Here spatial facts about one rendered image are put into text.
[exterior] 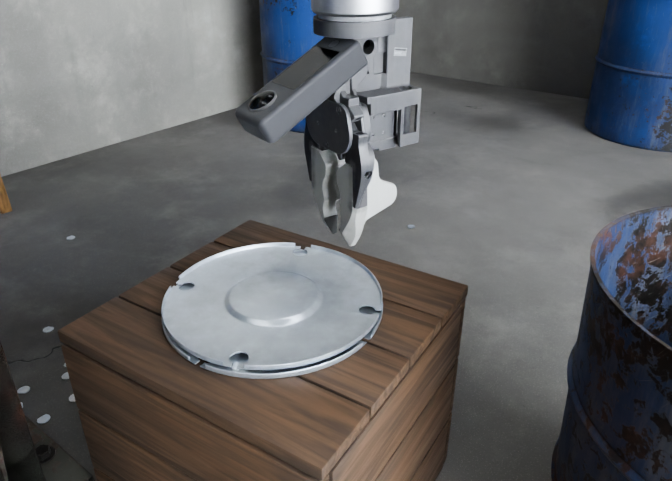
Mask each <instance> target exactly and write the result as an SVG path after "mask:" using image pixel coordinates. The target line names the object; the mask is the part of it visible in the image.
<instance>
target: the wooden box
mask: <svg viewBox="0 0 672 481"><path fill-rule="evenodd" d="M276 242H288V243H295V246H301V248H300V249H302V250H304V249H305V248H306V247H310V248H311V245H316V246H321V247H325V248H329V249H332V250H335V251H338V252H341V253H343V254H346V255H348V256H350V257H352V258H354V259H355V260H357V261H359V262H360V263H362V264H363V265H364V266H365V267H367V268H368V269H369V270H370V271H371V272H372V273H373V275H374V276H375V277H376V279H377V280H378V282H379V284H380V287H381V290H382V296H383V315H382V319H381V322H380V325H379V327H378V329H377V330H376V332H375V333H374V335H373V336H372V338H371V339H370V340H367V339H365V338H364V337H363V338H362V339H361V340H360V341H364V342H367V343H366V344H365V345H364V346H363V347H362V348H361V349H359V350H358V351H357V352H355V353H354V354H352V355H351V356H349V357H348V358H346V359H344V360H342V361H340V362H338V363H336V364H334V365H332V366H329V367H327V368H324V369H321V370H318V371H315V372H311V373H307V374H303V375H298V376H292V377H285V378H274V379H251V378H240V377H233V376H228V375H223V374H219V373H216V372H212V371H209V370H207V369H204V368H202V367H200V365H202V364H203V363H210V362H208V361H205V360H202V359H200V358H198V359H199V360H200V362H198V363H197V364H193V363H192V362H190V361H188V360H187V359H185V358H184V357H183V356H181V355H180V354H179V353H178V352H177V351H176V350H175V349H174V348H173V347H172V346H171V344H170V343H169V341H168V340H167V338H166V336H165V334H164V331H163V326H162V314H161V307H162V301H163V298H164V295H165V293H166V291H167V290H168V288H169V287H170V286H171V288H172V287H173V286H176V285H177V284H176V282H177V281H178V280H179V275H181V274H182V273H183V272H184V271H186V270H187V269H188V268H190V267H191V266H193V265H194V264H196V263H198V262H200V261H202V260H204V259H206V258H208V257H210V256H213V255H215V254H218V253H221V252H223V251H227V250H230V249H234V248H238V247H242V246H248V245H254V244H262V243H276ZM467 292H468V285H465V284H461V283H458V282H455V281H451V280H448V279H445V278H442V277H438V276H435V275H432V274H428V273H425V272H422V271H418V270H415V269H412V268H408V267H405V266H402V265H399V264H395V263H392V262H389V261H385V260H382V259H379V258H375V257H372V256H369V255H365V254H362V253H359V252H356V251H352V250H349V249H346V248H342V247H339V246H336V245H332V244H329V243H326V242H322V241H319V240H316V239H313V238H309V237H306V236H303V235H299V234H296V233H293V232H289V231H286V230H283V229H280V228H276V227H273V226H270V225H266V224H263V223H260V222H256V221H253V220H248V221H246V222H245V223H243V224H241V225H239V226H238V227H236V228H234V229H232V230H231V231H229V232H227V233H226V234H224V235H222V236H220V237H219V238H217V239H215V240H214V242H210V243H208V244H206V245H205V246H203V247H201V248H200V249H198V250H196V251H194V252H193V253H191V254H189V255H187V256H186V257H184V258H182V259H181V260H179V261H177V262H175V263H174V264H172V265H170V267H167V268H165V269H163V270H161V271H160V272H158V273H156V274H155V275H153V276H151V277H149V278H148V279H146V280H144V281H142V282H141V283H139V284H137V285H136V286H134V287H132V288H130V289H129V290H127V291H125V292H123V293H122V294H120V295H119V298H118V297H115V298H113V299H111V300H110V301H108V302H106V303H104V304H103V305H101V306H99V307H97V308H96V309H94V310H92V311H91V312H89V313H87V314H85V315H84V316H82V317H80V318H78V319H77V320H75V321H73V322H71V323H70V324H68V325H66V326H65V327H63V328H61V329H59V330H58V335H59V339H60V341H61V342H62V343H64V344H63V345H62V346H61V348H62V352H63V356H64V359H65V363H66V367H67V371H68V374H69V378H70V382H71V386H72V389H73V393H74V397H75V401H76V404H77V408H78V409H80V410H79V411H78V412H79V416H80V419H81V423H82V427H83V431H84V434H85V438H86V442H87V446H88V449H89V453H90V457H91V461H92V465H93V466H94V472H95V476H96V480H97V481H435V480H436V479H437V477H438V475H439V473H440V472H441V470H442V468H443V464H444V462H445V460H446V458H447V450H448V441H449V433H450V425H451V416H452V412H451V411H452V408H453V400H454V391H455V383H456V375H457V366H458V358H457V357H458V356H459V350H460V341H461V333H462V325H463V316H464V308H465V300H466V298H465V297H466V296H467Z"/></svg>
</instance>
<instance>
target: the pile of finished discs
mask: <svg viewBox="0 0 672 481"><path fill-rule="evenodd" d="M293 254H294V255H296V256H304V255H306V254H307V251H304V250H302V249H300V250H296V251H294V252H293ZM176 286H177V287H179V289H180V290H184V291H185V290H190V289H192V288H193V287H194V286H195V285H194V284H192V283H184V284H182V285H178V284H177V285H176ZM359 312H360V313H362V314H364V315H371V314H373V313H380V315H379V318H378V320H377V322H376V323H375V325H374V326H373V328H372V329H371V330H370V331H369V332H368V334H367V335H366V336H365V337H364V338H365V339H367V340H370V339H371V338H372V336H373V335H374V333H375V332H376V330H377V329H378V327H379V325H380V322H381V319H382V315H383V301H382V309H381V311H376V310H375V308H373V307H370V306H364V307H361V308H360V309H359ZM162 326H163V331H164V334H165V336H166V338H167V340H168V341H169V343H170V344H171V346H172V347H173V348H174V349H175V350H176V351H177V352H178V353H179V354H180V355H181V356H183V357H184V358H185V359H187V360H188V361H190V362H192V363H193V364H197V363H198V362H200V360H199V359H198V357H196V356H194V355H192V354H190V353H189V352H187V351H185V350H184V349H183V348H181V347H180V346H179V345H178V344H177V343H176V342H175V341H174V340H173V339H172V338H171V337H170V335H169V334H168V332H167V331H166V329H165V327H164V324H163V320H162ZM366 343H367V342H364V341H359V342H357V343H356V344H355V345H353V346H351V347H350V348H348V349H347V350H345V351H343V352H341V353H339V354H337V355H335V356H332V357H330V358H327V359H325V360H322V361H319V362H316V363H312V364H308V365H304V366H299V367H294V368H287V369H278V370H246V369H237V366H238V365H239V363H244V362H246V361H247V360H248V358H249V356H248V355H247V354H245V353H235V354H233V355H232V356H231V357H230V358H229V361H230V362H233V364H232V366H231V367H226V366H221V365H217V364H214V363H211V362H210V363H203V364H202V365H200V367H202V368H204V369H207V370H209V371H212V372H216V373H219V374H223V375H228V376H233V377H240V378H251V379H274V378H285V377H292V376H298V375H303V374H307V373H311V372H315V371H318V370H321V369H324V368H327V367H329V366H332V365H334V364H336V363H338V362H340V361H342V360H344V359H346V358H348V357H349V356H351V355H352V354H354V353H355V352H357V351H358V350H359V349H361V348H362V347H363V346H364V345H365V344H366Z"/></svg>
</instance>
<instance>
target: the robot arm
mask: <svg viewBox="0 0 672 481"><path fill-rule="evenodd" d="M398 9H399V0H311V10H312V11H313V12H314V13H315V14H318V15H315V16H313V33H314V34H316V35H319V36H323V37H324V38H323V39H322V40H320V41H319V42H318V43H317V44H316V45H314V46H313V47H312V48H311V49H309V50H308V51H307V52H306V53H304V54H303V55H302V56H301V57H299V58H298V59H297V60H296V61H295V62H293V63H292V64H291V65H290V66H288V67H287V68H286V69H285V70H283V71H282V72H281V73H280V74H279V75H277V76H276V77H275V78H274V79H272V80H271V81H270V82H269V83H267V84H266V85H265V86H264V87H262V88H261V89H260V90H259V91H258V92H256V93H255V94H254V95H253V96H251V97H250V98H249V99H248V100H246V101H245V102H244V103H243V104H242V105H240V106H239V107H238V108H237V109H236V111H235V115H236V117H237V119H238V120H239V122H240V124H241V125H242V127H243V128H244V130H245V131H246V132H248V133H250V134H252V135H254V136H256V137H258V138H260V139H262V140H264V141H266V142H267V143H271V144H272V143H275V142H277V141H278V140H279V139H280V138H281V137H283V136H284V135H285V134H286V133H287V132H289V131H290V130H291V129H292V128H293V127H294V126H296V125H297V124H298V123H299V122H300V121H302V120H303V119H304V118H305V117H306V124H305V131H304V149H305V156H306V162H307V167H308V173H309V179H310V181H311V182H312V188H313V192H314V196H315V200H316V203H317V206H318V209H319V212H320V215H321V218H322V220H323V222H324V224H325V225H326V227H327V229H328V230H329V232H330V233H332V234H335V233H337V219H338V215H337V211H336V201H338V200H340V206H339V212H340V217H341V223H340V228H339V232H340V233H341V235H342V236H343V238H344V239H345V241H346V242H347V244H348V245H349V246H354V245H355V244H356V243H357V241H358V240H359V238H360V236H361V233H362V230H363V227H364V224H365V221H366V220H367V219H369V218H370V217H372V216H374V215H375V214H377V213H378V212H380V211H382V210H383V209H385V208H386V207H388V206H390V205H391V204H392V203H393V202H394V201H395V199H396V196H397V189H396V186H395V185H394V184H393V183H391V182H387V181H384V180H381V179H380V178H379V172H378V163H377V160H376V159H375V155H374V152H373V150H374V149H376V150H379V151H381V150H385V149H389V148H393V147H396V144H398V146H399V147H402V146H406V145H410V144H414V143H418V141H419V124H420V107H421V90H422V88H420V87H416V86H413V85H411V84H410V64H411V43H412V23H413V18H412V17H398V18H397V17H396V15H393V13H395V12H396V11H397V10H398ZM411 105H416V106H415V125H414V131H412V132H410V112H411Z"/></svg>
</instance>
